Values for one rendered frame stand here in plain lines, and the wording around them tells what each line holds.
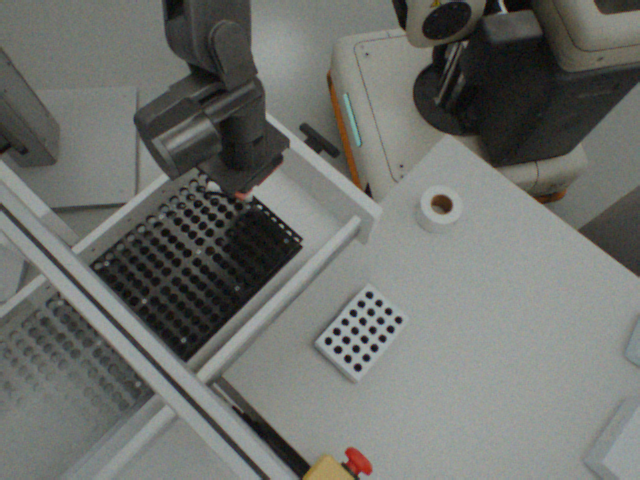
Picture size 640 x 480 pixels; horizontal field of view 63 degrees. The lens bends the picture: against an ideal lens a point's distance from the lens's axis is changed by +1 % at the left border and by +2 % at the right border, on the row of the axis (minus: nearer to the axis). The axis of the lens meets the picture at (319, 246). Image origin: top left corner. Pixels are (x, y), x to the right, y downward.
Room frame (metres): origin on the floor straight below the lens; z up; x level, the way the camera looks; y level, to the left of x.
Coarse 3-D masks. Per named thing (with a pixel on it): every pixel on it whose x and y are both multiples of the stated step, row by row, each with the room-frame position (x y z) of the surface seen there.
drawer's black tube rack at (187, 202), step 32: (192, 192) 0.30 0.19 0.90; (160, 224) 0.26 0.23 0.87; (192, 224) 0.25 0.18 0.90; (224, 224) 0.26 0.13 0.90; (256, 224) 0.28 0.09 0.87; (128, 256) 0.21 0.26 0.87; (160, 256) 0.20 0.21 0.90; (192, 256) 0.21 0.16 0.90; (224, 256) 0.22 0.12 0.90; (256, 256) 0.22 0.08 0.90; (288, 256) 0.24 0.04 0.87; (128, 288) 0.15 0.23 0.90; (160, 288) 0.16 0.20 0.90; (192, 288) 0.17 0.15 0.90; (224, 288) 0.17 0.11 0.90; (256, 288) 0.19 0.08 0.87; (160, 320) 0.12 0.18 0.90; (192, 320) 0.13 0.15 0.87; (224, 320) 0.14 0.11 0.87; (192, 352) 0.09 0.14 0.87
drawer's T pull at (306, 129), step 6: (300, 126) 0.43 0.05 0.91; (306, 126) 0.43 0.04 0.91; (306, 132) 0.42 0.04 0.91; (312, 132) 0.42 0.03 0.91; (306, 138) 0.41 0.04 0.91; (312, 138) 0.41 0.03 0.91; (318, 138) 0.41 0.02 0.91; (324, 138) 0.41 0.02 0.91; (306, 144) 0.40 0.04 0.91; (312, 144) 0.40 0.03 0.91; (318, 144) 0.40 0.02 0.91; (324, 144) 0.40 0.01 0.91; (330, 144) 0.40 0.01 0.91; (318, 150) 0.39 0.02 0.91; (324, 150) 0.40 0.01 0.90; (330, 150) 0.39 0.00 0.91; (336, 150) 0.40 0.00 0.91; (336, 156) 0.39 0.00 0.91
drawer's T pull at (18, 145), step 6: (0, 126) 0.35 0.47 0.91; (0, 132) 0.34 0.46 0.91; (6, 132) 0.34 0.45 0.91; (0, 138) 0.33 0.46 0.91; (6, 138) 0.33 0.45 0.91; (12, 138) 0.34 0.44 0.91; (0, 144) 0.32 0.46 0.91; (6, 144) 0.33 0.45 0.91; (12, 144) 0.33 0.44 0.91; (18, 144) 0.33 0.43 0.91; (0, 150) 0.32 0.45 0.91; (18, 150) 0.32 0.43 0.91; (24, 150) 0.32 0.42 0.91
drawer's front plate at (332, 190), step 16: (304, 144) 0.39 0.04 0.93; (288, 160) 0.38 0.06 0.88; (304, 160) 0.37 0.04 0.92; (320, 160) 0.37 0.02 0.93; (288, 176) 0.38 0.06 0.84; (304, 176) 0.37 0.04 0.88; (320, 176) 0.35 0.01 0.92; (336, 176) 0.35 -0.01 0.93; (320, 192) 0.35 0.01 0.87; (336, 192) 0.33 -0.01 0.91; (352, 192) 0.32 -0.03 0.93; (336, 208) 0.33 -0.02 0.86; (352, 208) 0.31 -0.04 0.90; (368, 208) 0.30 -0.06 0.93; (368, 224) 0.30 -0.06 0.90; (368, 240) 0.30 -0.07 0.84
